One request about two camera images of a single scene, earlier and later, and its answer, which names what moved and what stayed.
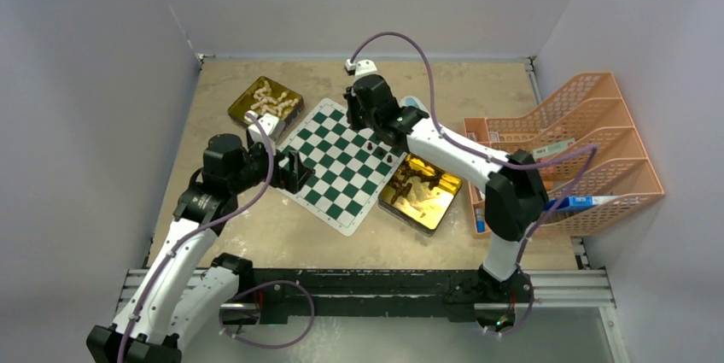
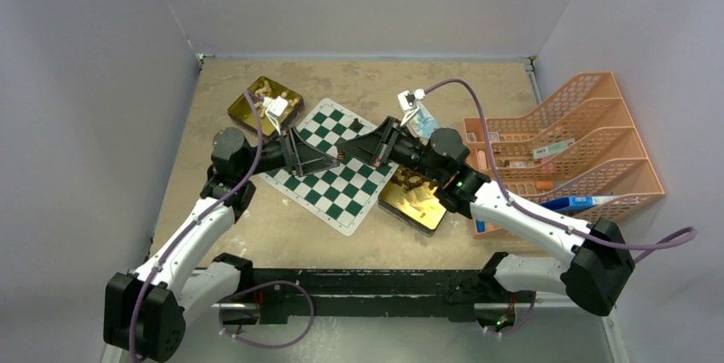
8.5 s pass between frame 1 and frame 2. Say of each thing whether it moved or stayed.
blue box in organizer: stayed
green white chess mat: stayed
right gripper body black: moved
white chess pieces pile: stayed
